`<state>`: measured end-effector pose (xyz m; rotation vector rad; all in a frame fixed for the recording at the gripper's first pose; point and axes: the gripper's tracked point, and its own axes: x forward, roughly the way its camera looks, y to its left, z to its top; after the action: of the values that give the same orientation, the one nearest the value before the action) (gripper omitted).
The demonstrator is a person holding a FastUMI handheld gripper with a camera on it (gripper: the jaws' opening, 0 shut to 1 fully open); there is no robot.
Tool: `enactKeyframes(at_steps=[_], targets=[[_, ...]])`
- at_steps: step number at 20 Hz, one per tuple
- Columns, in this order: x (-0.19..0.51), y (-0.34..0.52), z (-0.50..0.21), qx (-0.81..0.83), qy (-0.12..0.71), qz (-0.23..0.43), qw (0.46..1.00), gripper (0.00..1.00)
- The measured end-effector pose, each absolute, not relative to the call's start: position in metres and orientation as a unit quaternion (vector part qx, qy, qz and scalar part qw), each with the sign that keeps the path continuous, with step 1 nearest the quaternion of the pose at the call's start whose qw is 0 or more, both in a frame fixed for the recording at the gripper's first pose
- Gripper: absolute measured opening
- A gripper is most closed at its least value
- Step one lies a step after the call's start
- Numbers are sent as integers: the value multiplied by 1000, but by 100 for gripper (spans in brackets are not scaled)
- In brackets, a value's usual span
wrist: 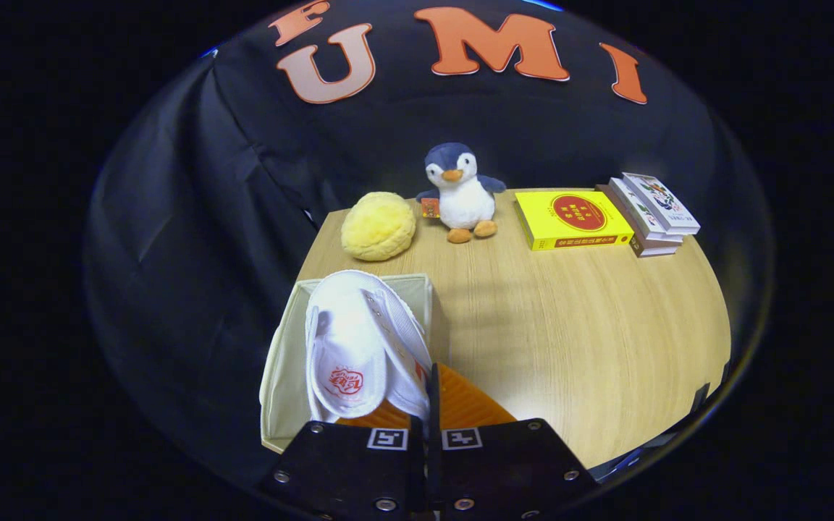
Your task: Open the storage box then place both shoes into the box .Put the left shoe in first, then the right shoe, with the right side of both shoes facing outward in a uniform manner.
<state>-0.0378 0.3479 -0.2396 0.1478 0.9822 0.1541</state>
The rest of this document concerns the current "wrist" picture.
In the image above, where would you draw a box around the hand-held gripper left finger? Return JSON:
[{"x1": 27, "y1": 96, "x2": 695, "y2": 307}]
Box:
[{"x1": 258, "y1": 394, "x2": 429, "y2": 521}]

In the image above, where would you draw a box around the white canvas shoe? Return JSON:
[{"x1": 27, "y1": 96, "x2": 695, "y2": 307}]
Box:
[{"x1": 305, "y1": 270, "x2": 434, "y2": 424}]

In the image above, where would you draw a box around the brown book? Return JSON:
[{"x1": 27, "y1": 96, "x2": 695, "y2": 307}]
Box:
[{"x1": 597, "y1": 183, "x2": 678, "y2": 258}]

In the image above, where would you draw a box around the white illustrated book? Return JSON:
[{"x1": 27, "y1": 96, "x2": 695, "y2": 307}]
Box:
[
  {"x1": 621, "y1": 171, "x2": 702, "y2": 236},
  {"x1": 609, "y1": 177, "x2": 684, "y2": 243}
]

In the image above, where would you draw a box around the blue white penguin plush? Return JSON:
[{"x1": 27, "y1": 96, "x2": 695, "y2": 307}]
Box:
[{"x1": 416, "y1": 142, "x2": 507, "y2": 245}]

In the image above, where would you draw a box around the yellow round plush cushion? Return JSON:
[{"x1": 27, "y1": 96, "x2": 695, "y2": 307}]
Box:
[{"x1": 340, "y1": 191, "x2": 417, "y2": 262}]

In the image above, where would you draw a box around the yellow book red circle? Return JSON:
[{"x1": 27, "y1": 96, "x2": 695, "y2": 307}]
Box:
[{"x1": 515, "y1": 190, "x2": 635, "y2": 252}]

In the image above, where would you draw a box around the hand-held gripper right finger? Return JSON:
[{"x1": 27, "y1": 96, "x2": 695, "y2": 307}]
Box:
[{"x1": 428, "y1": 362, "x2": 599, "y2": 521}]

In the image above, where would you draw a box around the beige fabric storage box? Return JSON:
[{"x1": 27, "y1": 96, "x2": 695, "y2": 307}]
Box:
[{"x1": 259, "y1": 273, "x2": 434, "y2": 454}]

